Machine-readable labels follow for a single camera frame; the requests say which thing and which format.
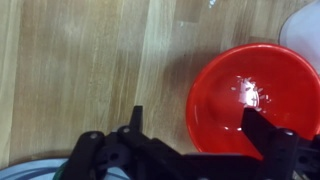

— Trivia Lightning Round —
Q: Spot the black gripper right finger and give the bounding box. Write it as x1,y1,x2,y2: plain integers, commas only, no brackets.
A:
240,107,320,180

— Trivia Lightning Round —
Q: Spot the white cup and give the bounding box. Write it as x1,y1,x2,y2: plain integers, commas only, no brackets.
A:
278,0,320,73

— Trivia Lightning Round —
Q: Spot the grey round tray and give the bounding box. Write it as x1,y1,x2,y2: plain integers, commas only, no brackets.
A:
0,157,134,180

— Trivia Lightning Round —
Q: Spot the red bowl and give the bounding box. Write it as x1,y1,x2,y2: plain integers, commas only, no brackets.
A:
185,42,320,161

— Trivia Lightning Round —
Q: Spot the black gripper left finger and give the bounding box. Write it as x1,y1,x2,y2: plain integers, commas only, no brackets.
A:
63,105,181,180

